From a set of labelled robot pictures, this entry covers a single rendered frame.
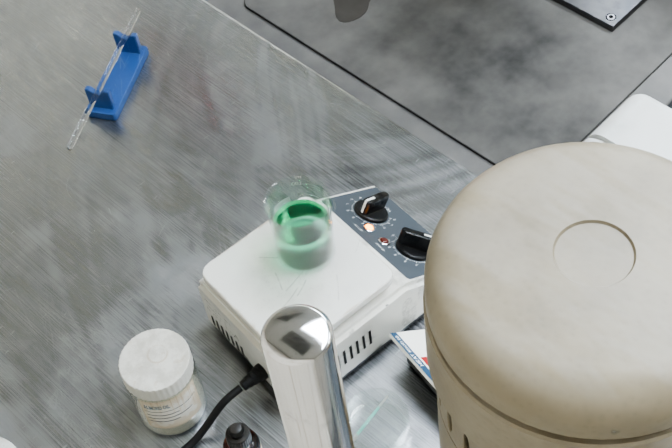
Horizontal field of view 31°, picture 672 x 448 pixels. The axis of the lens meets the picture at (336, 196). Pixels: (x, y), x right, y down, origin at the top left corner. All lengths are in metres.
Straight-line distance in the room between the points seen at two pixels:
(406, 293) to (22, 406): 0.35
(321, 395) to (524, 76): 1.55
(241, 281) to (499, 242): 0.66
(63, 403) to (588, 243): 0.78
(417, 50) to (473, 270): 1.47
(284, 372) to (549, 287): 0.13
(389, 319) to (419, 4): 0.94
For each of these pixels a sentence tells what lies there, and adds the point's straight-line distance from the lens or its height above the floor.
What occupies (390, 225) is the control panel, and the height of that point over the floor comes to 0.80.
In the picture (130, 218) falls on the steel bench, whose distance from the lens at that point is 1.19.
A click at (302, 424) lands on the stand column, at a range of 0.27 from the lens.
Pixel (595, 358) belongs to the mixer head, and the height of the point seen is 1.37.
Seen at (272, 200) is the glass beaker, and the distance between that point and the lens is 0.99.
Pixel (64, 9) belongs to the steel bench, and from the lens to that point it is 1.42.
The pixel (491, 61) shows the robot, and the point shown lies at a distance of 1.81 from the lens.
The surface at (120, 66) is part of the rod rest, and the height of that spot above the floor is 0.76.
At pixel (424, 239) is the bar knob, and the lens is 1.06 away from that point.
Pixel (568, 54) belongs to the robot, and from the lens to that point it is 1.82.
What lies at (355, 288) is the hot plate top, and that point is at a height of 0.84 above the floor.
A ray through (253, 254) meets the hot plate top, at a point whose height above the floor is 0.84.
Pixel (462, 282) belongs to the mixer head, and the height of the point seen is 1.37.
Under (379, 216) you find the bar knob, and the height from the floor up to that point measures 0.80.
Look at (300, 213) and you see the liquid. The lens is 1.00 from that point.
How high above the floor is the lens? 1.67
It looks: 52 degrees down
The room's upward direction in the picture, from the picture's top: 9 degrees counter-clockwise
